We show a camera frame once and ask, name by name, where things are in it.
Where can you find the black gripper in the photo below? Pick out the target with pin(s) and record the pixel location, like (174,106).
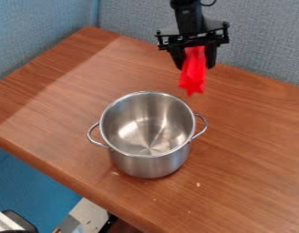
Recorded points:
(195,30)

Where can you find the red plastic block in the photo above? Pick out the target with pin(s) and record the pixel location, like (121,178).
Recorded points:
(193,77)

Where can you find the stainless steel pot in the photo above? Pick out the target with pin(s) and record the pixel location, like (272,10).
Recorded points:
(149,128)

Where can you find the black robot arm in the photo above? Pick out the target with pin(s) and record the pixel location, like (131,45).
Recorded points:
(186,3)

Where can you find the black and white object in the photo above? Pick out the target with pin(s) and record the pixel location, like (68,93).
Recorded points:
(14,223)

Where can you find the white table leg frame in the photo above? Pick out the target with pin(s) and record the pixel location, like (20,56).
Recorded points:
(86,219)

